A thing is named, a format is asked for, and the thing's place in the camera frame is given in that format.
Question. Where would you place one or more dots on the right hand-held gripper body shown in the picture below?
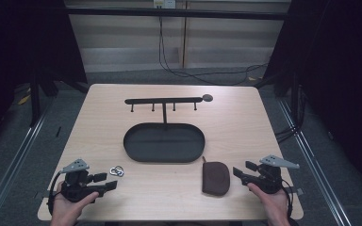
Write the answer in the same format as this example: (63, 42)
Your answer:
(268, 180)

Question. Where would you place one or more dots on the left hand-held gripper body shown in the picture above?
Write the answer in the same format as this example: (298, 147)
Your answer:
(75, 186)

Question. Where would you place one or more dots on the brown zip pouch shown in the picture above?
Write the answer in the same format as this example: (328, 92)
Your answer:
(215, 179)

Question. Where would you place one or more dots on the black key rack with tray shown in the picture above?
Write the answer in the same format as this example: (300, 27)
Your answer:
(164, 143)

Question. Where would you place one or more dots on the person's right hand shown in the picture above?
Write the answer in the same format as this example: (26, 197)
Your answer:
(275, 204)

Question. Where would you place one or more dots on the person's left hand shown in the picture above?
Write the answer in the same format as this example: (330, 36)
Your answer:
(66, 212)

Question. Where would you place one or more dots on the grey tape strip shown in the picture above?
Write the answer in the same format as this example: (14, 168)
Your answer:
(42, 194)
(298, 191)

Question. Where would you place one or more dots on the yellow floor tape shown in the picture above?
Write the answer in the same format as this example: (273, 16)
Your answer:
(24, 99)

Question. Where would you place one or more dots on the black horizontal bar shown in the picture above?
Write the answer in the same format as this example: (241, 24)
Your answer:
(176, 13)

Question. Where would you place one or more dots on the silver floor rail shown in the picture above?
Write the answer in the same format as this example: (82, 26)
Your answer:
(314, 163)
(15, 163)

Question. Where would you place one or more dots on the white wall socket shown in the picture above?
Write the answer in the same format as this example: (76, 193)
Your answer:
(164, 3)

